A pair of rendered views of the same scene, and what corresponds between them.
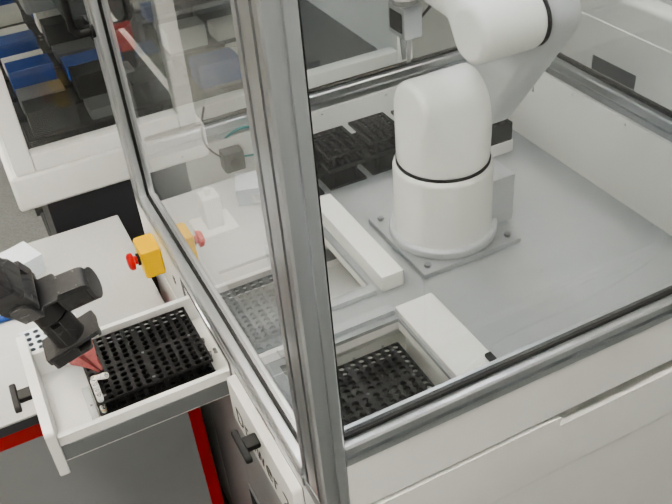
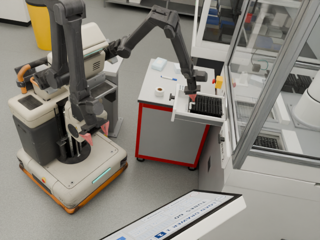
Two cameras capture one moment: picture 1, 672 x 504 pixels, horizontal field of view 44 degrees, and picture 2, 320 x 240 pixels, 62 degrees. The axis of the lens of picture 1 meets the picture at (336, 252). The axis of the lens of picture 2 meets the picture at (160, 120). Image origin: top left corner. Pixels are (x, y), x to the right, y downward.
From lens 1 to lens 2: 0.23 m
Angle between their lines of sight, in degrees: 20
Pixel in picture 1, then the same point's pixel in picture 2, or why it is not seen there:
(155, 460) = (190, 135)
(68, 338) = (192, 88)
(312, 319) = (265, 108)
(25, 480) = (158, 120)
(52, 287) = (196, 73)
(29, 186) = (196, 50)
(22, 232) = not seen: hidden behind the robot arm
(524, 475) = (293, 193)
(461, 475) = (275, 180)
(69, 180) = (207, 53)
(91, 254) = not seen: hidden behind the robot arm
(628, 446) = not seen: outside the picture
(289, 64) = (305, 33)
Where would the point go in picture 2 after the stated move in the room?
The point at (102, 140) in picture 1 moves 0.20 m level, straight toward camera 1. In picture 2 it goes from (222, 46) to (220, 57)
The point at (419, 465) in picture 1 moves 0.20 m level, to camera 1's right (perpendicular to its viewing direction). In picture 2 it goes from (266, 168) to (307, 189)
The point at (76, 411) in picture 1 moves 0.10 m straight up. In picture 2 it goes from (181, 108) to (184, 97)
